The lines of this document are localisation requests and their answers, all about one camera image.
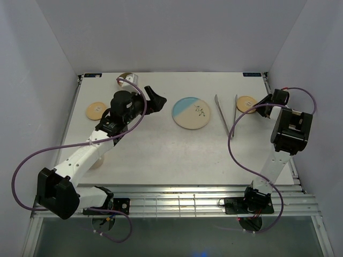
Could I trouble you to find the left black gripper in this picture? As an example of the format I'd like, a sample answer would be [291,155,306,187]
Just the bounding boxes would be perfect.
[124,86,166,124]

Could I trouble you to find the steel lunch bowl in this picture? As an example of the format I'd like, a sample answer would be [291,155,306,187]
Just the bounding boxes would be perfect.
[117,72,138,90]
[90,156,105,170]

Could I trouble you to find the ceramic food plate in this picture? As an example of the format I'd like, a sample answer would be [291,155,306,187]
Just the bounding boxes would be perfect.
[171,97,211,130]

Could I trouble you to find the wooden lid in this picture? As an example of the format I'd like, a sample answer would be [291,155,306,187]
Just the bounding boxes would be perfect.
[85,102,108,120]
[236,96,257,112]

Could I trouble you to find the steel tongs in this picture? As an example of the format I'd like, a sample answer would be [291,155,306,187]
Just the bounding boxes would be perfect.
[214,94,238,136]

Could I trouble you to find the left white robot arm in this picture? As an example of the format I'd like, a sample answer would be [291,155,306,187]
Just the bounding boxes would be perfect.
[36,86,167,220]

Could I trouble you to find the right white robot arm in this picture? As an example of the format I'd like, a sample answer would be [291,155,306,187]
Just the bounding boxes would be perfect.
[242,89,313,214]

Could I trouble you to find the right blue label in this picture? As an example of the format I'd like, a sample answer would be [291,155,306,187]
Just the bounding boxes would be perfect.
[243,72,262,77]

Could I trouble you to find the blue label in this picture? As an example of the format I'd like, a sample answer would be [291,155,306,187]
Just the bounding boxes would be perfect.
[243,72,262,77]
[84,73,102,78]

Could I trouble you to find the left blue label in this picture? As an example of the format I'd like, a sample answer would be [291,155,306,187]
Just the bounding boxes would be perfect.
[84,73,102,78]

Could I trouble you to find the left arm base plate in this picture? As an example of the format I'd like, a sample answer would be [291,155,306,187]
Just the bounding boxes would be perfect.
[82,198,130,216]

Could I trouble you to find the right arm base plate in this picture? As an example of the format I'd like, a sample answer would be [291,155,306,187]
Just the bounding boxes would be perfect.
[218,197,274,214]

